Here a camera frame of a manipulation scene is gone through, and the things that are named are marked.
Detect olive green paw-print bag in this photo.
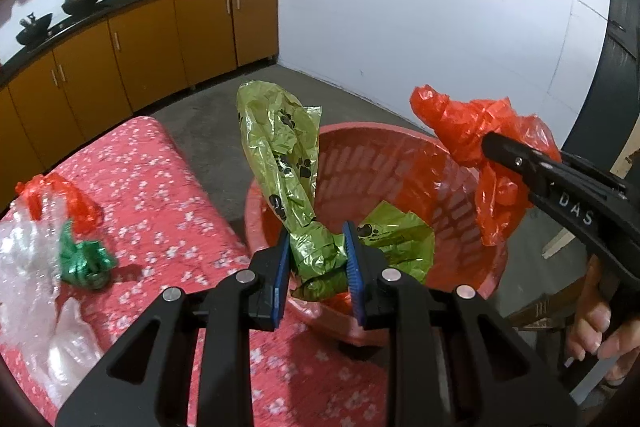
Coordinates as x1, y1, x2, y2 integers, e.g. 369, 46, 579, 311
236, 80, 435, 301

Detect clear bubble wrap sheet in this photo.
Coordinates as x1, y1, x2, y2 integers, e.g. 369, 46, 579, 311
1, 200, 103, 407

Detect red plastic trash basket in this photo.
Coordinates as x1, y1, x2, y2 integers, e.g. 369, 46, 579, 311
240, 121, 506, 347

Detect brown lower kitchen cabinets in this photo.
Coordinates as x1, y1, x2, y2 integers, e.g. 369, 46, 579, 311
1, 0, 279, 207

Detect person right hand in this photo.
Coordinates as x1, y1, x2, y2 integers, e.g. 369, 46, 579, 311
565, 256, 640, 386

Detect red floral tablecloth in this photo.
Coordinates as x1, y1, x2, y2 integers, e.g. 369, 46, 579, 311
0, 115, 392, 427

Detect dark green foil wrapper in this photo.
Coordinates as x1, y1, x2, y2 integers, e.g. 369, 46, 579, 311
58, 220, 118, 291

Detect small orange plastic bag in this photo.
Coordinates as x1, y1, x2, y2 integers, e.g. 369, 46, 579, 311
15, 172, 104, 235

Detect black wok left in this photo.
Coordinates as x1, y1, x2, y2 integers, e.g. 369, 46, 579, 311
15, 13, 52, 46

